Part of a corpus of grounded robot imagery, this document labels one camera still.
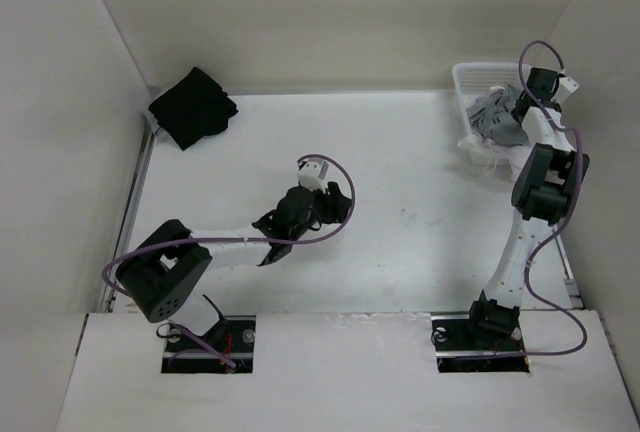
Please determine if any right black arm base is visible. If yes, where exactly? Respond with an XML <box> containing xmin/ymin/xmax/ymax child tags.
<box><xmin>431</xmin><ymin>316</ymin><xmax>529</xmax><ymax>373</ymax></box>

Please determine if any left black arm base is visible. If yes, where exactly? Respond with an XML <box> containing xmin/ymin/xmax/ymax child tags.
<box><xmin>155</xmin><ymin>294</ymin><xmax>257</xmax><ymax>375</ymax></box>

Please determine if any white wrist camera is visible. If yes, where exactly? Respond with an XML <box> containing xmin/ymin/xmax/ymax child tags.
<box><xmin>553</xmin><ymin>74</ymin><xmax>580</xmax><ymax>104</ymax></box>
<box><xmin>297</xmin><ymin>159</ymin><xmax>328</xmax><ymax>191</ymax></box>

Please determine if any grey tank top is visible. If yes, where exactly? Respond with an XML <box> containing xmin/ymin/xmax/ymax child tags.
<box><xmin>466</xmin><ymin>85</ymin><xmax>529</xmax><ymax>147</ymax></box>

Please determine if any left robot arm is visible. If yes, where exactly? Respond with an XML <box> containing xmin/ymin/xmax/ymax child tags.
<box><xmin>116</xmin><ymin>182</ymin><xmax>354</xmax><ymax>351</ymax></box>

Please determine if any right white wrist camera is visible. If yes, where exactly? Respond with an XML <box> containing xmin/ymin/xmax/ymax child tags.
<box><xmin>553</xmin><ymin>74</ymin><xmax>580</xmax><ymax>104</ymax></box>

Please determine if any white plastic basket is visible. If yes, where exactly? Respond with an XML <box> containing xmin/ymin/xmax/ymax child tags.
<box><xmin>451</xmin><ymin>61</ymin><xmax>570</xmax><ymax>159</ymax></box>

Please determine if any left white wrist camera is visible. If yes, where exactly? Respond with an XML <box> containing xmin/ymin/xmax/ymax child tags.
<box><xmin>297</xmin><ymin>159</ymin><xmax>328</xmax><ymax>191</ymax></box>

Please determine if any white tank top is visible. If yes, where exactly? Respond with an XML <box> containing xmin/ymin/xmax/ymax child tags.
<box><xmin>457</xmin><ymin>134</ymin><xmax>532</xmax><ymax>183</ymax></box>

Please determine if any folded black tank top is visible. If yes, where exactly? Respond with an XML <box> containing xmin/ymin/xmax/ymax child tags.
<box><xmin>148</xmin><ymin>67</ymin><xmax>238</xmax><ymax>151</ymax></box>

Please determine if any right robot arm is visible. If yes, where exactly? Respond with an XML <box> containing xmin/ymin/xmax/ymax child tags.
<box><xmin>463</xmin><ymin>67</ymin><xmax>589</xmax><ymax>356</ymax></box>

